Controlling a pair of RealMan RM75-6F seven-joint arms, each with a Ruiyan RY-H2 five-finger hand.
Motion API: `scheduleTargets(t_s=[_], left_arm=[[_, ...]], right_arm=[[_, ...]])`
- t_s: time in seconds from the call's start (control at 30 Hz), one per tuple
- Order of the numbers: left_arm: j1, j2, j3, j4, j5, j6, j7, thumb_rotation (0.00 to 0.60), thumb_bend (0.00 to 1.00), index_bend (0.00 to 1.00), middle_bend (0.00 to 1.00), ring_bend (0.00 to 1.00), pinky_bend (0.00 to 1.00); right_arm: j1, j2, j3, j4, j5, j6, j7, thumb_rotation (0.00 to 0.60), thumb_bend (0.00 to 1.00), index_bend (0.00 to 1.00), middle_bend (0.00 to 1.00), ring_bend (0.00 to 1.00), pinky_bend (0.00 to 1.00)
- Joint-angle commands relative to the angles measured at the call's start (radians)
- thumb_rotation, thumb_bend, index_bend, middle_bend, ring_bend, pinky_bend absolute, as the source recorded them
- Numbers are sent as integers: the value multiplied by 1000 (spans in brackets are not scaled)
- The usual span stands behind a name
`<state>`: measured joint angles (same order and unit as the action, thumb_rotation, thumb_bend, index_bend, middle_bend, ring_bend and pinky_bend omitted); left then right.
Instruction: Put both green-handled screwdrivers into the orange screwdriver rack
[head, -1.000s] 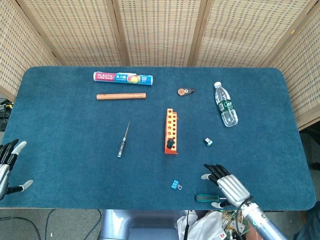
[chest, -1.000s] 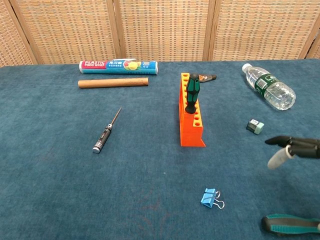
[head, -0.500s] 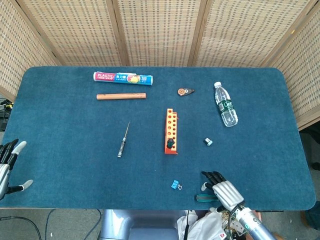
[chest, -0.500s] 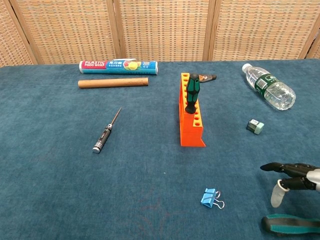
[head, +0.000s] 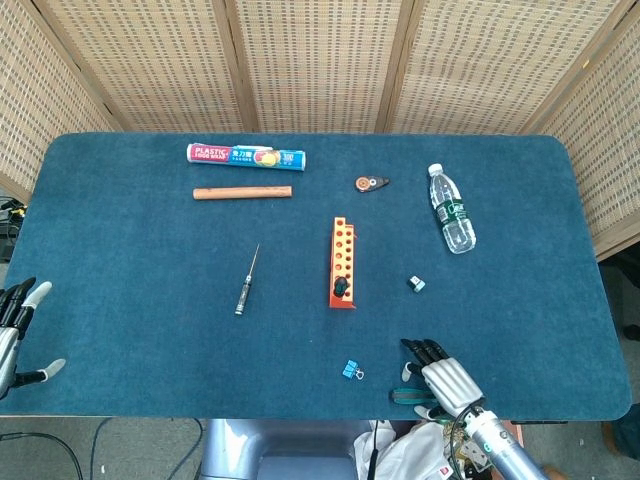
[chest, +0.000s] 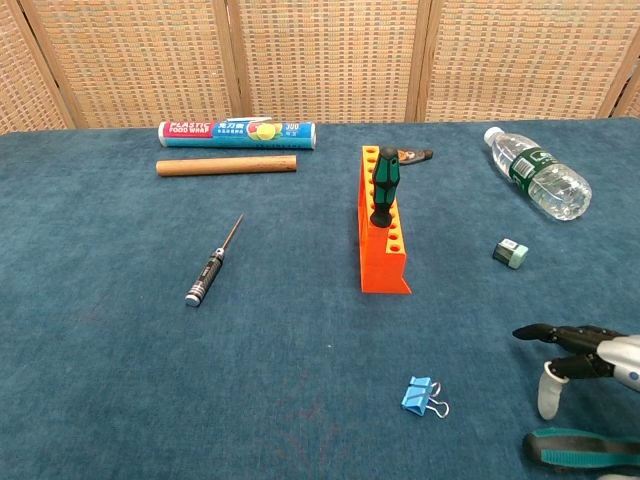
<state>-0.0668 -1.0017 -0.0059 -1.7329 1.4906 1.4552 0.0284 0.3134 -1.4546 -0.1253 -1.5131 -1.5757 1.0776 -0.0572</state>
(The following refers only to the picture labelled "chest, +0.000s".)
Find blue table cloth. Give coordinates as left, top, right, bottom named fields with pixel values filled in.
left=0, top=115, right=640, bottom=480

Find green black thin screwdriver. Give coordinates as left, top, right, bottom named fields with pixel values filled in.
left=368, top=145, right=402, bottom=229

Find woven bamboo folding screen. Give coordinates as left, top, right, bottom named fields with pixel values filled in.
left=0, top=0, right=640, bottom=134

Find teal-handled tool grip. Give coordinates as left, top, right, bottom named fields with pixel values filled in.
left=522, top=428, right=640, bottom=475

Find plastic food wrap box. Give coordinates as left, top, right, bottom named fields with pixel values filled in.
left=158, top=118, right=318, bottom=149

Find black orange tape measure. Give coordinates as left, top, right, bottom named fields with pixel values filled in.
left=397, top=148, right=434, bottom=167

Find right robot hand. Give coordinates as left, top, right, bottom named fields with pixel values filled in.
left=512, top=323, right=640, bottom=421

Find black precision screwdriver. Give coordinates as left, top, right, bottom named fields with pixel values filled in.
left=184, top=214, right=245, bottom=308

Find wooden rolling pin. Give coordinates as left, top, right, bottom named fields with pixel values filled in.
left=155, top=154, right=298, bottom=178

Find orange tool holder block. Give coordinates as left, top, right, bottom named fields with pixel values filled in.
left=358, top=144, right=414, bottom=295

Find clear plastic water bottle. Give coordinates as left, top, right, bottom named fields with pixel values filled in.
left=482, top=126, right=593, bottom=222

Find blue binder clip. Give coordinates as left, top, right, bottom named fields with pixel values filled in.
left=399, top=375, right=450, bottom=419

